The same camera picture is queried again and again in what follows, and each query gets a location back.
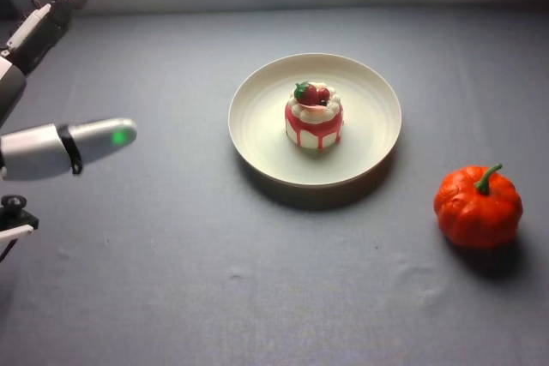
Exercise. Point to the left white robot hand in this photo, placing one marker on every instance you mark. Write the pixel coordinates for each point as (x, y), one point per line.
(38, 149)

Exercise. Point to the cream round plate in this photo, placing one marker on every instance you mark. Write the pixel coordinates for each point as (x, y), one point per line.
(266, 126)

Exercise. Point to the orange toy pumpkin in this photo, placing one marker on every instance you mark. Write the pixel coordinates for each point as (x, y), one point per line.
(476, 216)

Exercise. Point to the toy strawberry cake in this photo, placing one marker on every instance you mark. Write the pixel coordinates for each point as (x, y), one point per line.
(315, 130)

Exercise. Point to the grey table cloth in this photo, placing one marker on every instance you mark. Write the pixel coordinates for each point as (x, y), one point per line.
(214, 289)

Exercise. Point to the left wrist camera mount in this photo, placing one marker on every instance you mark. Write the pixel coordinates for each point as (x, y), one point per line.
(19, 219)

